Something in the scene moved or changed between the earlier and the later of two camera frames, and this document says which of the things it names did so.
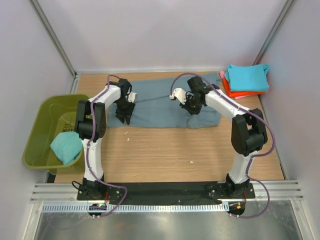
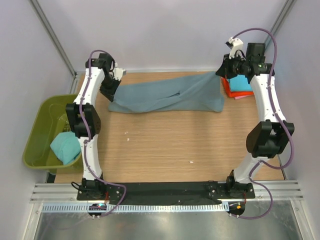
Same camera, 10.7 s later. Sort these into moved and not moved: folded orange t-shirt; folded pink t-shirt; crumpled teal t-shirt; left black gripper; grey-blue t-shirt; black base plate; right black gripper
Moved: grey-blue t-shirt; right black gripper; left black gripper
Not moved: folded orange t-shirt; black base plate; folded pink t-shirt; crumpled teal t-shirt
